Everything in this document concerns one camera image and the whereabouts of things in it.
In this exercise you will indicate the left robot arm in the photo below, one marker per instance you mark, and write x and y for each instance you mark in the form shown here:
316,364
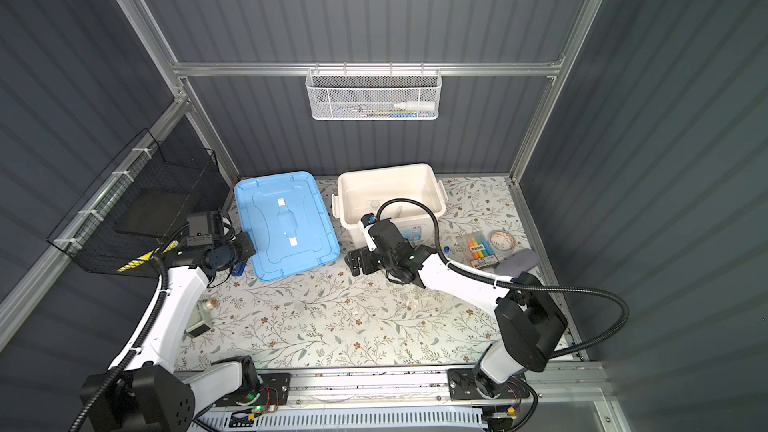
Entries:
140,391

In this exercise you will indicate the black wire side basket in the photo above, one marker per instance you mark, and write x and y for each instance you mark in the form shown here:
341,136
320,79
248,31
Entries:
179,163

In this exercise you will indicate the white bottle in basket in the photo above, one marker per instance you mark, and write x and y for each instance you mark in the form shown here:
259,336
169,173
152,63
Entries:
416,106

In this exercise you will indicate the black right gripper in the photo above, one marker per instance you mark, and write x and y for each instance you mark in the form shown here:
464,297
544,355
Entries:
354,262

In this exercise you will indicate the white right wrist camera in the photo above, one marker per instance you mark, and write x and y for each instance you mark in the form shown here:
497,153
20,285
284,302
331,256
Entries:
365,223

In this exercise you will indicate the white wire wall basket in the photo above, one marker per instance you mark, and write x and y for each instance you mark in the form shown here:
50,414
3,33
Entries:
348,97

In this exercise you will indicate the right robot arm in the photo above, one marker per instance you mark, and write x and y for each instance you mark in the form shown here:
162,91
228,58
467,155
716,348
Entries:
530,322

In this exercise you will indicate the blue plastic bin lid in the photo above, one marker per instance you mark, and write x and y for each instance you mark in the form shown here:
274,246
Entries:
287,220

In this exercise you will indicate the clear tape roll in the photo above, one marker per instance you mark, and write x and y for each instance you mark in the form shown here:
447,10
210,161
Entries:
502,241

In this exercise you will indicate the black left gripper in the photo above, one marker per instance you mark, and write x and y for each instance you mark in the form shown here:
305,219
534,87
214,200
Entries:
245,248

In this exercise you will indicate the black pad in basket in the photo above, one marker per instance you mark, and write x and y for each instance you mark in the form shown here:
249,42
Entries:
156,213

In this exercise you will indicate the blue stapler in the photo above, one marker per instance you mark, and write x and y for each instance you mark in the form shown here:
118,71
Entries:
238,269

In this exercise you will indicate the highlighter pen pack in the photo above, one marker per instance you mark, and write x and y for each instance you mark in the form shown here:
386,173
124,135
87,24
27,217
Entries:
478,250

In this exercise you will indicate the grey purple pouch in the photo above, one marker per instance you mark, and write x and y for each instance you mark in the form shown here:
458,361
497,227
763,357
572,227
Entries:
519,262

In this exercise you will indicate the green tape dispenser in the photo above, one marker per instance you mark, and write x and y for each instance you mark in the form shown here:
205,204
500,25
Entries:
200,320

